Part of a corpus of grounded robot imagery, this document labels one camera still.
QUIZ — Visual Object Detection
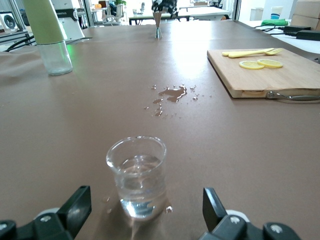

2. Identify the clear glass beaker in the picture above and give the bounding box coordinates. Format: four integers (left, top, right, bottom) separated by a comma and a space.
105, 136, 168, 221

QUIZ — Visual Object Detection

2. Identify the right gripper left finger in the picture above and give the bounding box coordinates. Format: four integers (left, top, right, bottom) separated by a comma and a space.
0, 185, 92, 240

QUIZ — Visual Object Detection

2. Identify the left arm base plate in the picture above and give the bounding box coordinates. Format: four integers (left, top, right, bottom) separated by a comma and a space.
66, 36, 93, 46

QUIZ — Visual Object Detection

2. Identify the lemon slice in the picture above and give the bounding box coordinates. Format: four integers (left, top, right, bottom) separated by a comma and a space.
239, 60, 265, 70
256, 58, 284, 69

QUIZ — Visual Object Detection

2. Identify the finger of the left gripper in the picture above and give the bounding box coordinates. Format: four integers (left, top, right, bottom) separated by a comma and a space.
165, 0, 179, 19
151, 0, 164, 13

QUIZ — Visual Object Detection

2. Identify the yellow plastic fork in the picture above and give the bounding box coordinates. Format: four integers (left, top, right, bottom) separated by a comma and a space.
228, 47, 284, 59

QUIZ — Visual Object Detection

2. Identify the green cloth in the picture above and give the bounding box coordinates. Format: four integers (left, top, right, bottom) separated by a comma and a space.
261, 18, 290, 27

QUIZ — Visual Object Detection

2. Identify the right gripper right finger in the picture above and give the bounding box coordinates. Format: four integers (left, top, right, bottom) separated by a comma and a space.
198, 187, 301, 240

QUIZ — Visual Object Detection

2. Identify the white office chair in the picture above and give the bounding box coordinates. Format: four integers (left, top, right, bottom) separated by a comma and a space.
102, 3, 129, 26

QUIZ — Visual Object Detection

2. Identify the yellow plastic knife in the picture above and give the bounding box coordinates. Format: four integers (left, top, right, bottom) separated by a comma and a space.
221, 48, 268, 57

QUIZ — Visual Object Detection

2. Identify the cardboard box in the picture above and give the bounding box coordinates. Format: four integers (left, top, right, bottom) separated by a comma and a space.
296, 0, 320, 18
291, 14, 320, 31

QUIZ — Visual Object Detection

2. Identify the white waste bin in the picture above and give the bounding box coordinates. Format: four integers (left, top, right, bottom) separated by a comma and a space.
249, 7, 265, 21

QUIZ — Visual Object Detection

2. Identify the steel jigger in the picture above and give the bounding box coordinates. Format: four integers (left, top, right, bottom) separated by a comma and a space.
152, 11, 164, 40

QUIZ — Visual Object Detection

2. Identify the green sleeved glass bottle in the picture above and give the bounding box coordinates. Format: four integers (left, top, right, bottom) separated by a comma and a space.
22, 0, 74, 77

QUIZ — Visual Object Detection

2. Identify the spilled liquid puddle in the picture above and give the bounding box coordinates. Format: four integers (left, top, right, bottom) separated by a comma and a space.
143, 84, 213, 118

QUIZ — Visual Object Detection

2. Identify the metal cutting board handle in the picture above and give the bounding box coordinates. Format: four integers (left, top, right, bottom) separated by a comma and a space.
265, 90, 320, 102

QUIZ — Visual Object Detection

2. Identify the white office table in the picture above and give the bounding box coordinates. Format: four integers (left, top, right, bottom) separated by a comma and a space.
128, 6, 231, 26

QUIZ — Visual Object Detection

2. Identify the white blue paper cup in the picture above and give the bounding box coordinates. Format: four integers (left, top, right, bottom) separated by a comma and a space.
271, 6, 285, 20

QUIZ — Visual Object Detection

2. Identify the wooden cutting board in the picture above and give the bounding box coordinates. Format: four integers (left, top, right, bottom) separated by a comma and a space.
206, 47, 320, 99

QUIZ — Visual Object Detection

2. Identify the black power adapter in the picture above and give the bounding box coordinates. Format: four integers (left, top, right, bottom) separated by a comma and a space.
296, 29, 320, 42
283, 24, 312, 33

